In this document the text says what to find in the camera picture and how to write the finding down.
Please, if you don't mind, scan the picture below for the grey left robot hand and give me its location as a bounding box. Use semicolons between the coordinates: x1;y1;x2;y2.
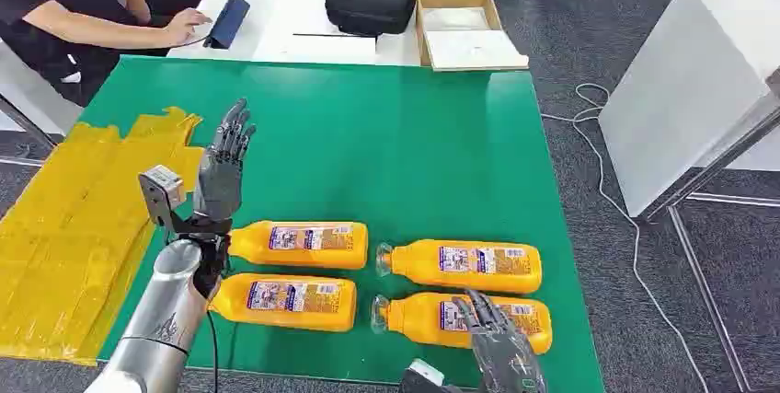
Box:
192;98;258;224

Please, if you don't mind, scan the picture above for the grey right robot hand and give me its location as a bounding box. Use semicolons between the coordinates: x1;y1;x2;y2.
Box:
453;289;550;393

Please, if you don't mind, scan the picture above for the orange drink bottle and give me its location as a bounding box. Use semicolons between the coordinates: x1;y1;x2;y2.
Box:
227;220;370;272
370;292;555;357
374;238;545;295
207;272;359;334

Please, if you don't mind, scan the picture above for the green table mat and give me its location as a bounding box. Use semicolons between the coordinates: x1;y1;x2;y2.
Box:
79;54;606;393

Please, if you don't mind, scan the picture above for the person's hand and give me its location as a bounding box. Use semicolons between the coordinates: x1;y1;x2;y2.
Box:
163;6;213;48

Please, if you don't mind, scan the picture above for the yellow sheet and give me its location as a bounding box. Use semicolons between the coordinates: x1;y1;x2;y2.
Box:
0;106;206;367

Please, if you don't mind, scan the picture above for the dark blue tablet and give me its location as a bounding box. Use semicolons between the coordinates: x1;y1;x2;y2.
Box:
202;0;252;51

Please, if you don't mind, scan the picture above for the black carry case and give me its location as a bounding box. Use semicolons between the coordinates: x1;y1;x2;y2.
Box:
324;0;420;37

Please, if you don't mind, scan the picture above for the person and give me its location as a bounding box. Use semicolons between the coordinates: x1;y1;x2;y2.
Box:
0;0;230;108

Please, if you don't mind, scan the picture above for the metal table leg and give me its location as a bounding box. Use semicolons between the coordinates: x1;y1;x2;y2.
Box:
640;97;780;393

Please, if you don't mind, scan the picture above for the small white foam sheet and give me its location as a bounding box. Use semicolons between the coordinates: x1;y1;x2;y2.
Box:
421;6;492;32

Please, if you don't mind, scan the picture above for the large white foam sheet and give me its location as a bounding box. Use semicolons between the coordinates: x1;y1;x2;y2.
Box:
424;29;531;72

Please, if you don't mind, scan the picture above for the white side table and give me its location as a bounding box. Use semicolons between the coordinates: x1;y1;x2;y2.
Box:
597;0;780;219

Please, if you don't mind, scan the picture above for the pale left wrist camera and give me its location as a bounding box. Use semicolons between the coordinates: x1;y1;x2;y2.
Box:
138;164;188;230

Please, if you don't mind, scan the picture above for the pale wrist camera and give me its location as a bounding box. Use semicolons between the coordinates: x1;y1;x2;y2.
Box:
398;358;465;393
138;164;188;230

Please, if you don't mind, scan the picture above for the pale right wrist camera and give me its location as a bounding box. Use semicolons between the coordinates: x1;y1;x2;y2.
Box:
398;358;465;393

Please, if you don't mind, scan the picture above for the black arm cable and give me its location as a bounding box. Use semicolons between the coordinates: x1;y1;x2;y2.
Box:
205;309;221;393

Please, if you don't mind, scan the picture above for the white floor cable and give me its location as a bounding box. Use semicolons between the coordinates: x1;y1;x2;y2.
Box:
540;82;712;393

